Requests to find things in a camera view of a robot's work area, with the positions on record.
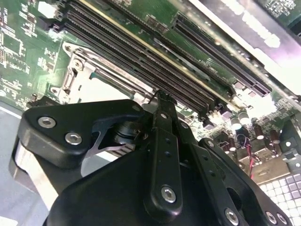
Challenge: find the silver CPU plate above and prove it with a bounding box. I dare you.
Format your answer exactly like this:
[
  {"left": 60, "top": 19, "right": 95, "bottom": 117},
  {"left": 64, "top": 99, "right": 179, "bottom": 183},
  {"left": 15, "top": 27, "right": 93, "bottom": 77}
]
[{"left": 77, "top": 70, "right": 146, "bottom": 105}]

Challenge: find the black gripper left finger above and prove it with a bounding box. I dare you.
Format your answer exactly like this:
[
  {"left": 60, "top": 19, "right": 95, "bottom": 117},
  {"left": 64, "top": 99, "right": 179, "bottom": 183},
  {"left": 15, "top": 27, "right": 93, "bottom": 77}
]
[{"left": 8, "top": 89, "right": 183, "bottom": 224}]

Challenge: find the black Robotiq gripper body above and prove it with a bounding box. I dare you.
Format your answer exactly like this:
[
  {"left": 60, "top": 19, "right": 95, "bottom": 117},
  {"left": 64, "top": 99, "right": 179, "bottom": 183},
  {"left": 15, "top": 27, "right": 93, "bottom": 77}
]
[{"left": 43, "top": 145, "right": 259, "bottom": 226}]

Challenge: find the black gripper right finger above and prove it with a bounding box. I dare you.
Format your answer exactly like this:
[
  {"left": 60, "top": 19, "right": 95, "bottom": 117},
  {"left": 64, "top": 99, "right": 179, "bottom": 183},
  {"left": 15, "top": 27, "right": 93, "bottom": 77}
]
[{"left": 164, "top": 93, "right": 293, "bottom": 226}]

